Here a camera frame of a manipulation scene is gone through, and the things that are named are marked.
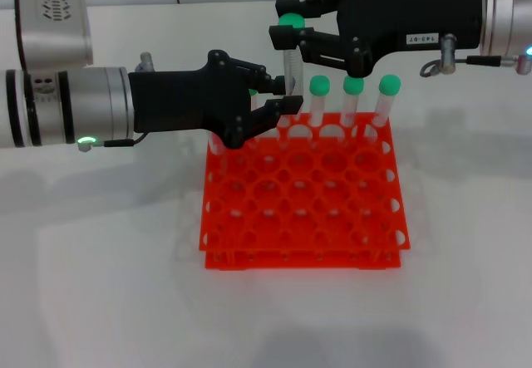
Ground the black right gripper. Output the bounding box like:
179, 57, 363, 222
276, 0, 485, 79

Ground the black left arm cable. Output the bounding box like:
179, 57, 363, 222
76, 132, 150, 154

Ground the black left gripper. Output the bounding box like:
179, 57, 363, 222
127, 26, 352, 150

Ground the orange plastic test tube rack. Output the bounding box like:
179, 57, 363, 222
198, 112, 411, 270

